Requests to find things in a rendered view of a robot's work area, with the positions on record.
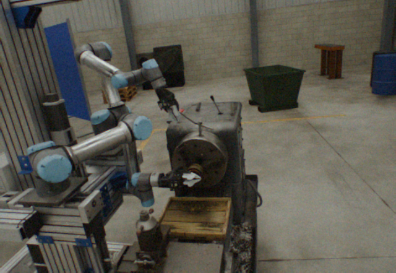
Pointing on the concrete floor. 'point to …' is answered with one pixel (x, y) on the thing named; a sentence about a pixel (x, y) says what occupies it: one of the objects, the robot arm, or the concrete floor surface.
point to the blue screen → (68, 70)
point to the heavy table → (331, 60)
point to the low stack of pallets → (124, 93)
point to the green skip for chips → (274, 86)
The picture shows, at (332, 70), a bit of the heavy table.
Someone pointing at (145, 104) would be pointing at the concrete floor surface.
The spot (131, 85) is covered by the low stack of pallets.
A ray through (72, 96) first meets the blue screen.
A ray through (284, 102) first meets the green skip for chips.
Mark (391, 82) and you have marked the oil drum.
